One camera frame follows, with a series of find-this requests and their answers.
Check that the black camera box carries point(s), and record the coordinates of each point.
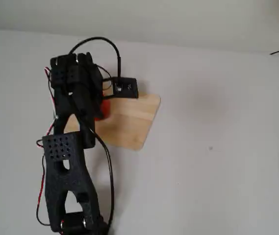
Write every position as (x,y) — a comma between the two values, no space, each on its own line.
(127,87)

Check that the red small object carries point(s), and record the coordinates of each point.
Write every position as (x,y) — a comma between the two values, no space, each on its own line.
(105,110)

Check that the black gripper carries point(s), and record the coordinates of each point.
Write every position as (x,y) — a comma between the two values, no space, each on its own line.
(99,107)

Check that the wooden cutting board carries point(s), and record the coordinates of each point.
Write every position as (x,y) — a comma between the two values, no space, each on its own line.
(129,122)

